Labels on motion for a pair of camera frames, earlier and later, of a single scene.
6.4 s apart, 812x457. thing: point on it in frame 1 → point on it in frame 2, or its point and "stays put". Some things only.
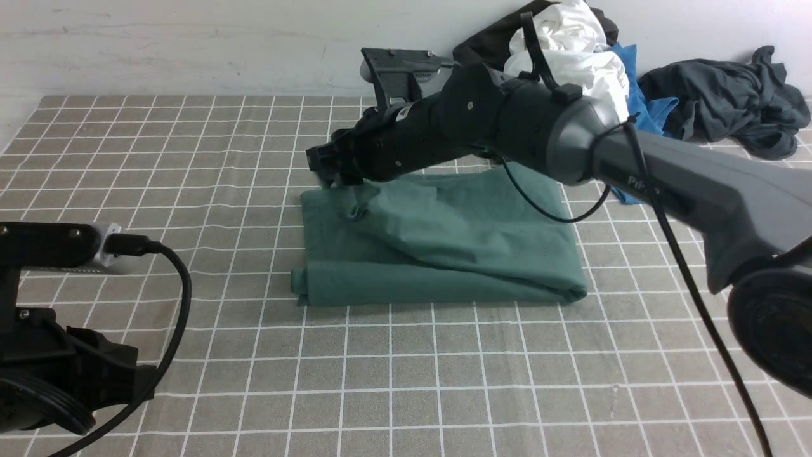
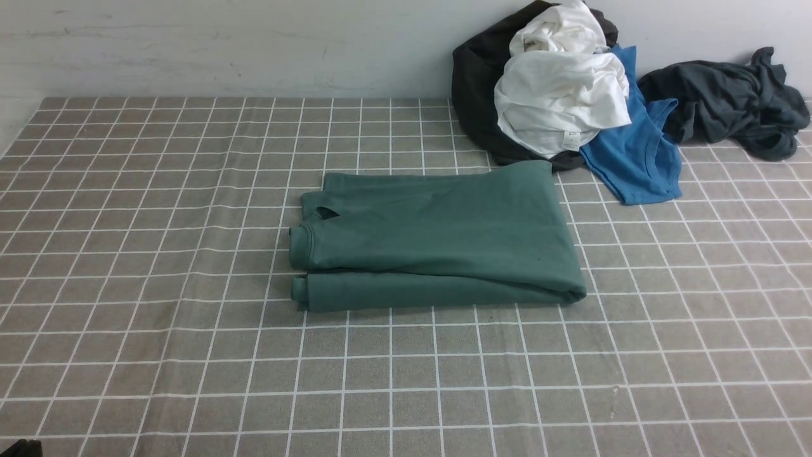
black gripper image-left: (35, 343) → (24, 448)
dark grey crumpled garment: (751, 102) stays put
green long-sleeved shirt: (491, 236) stays put
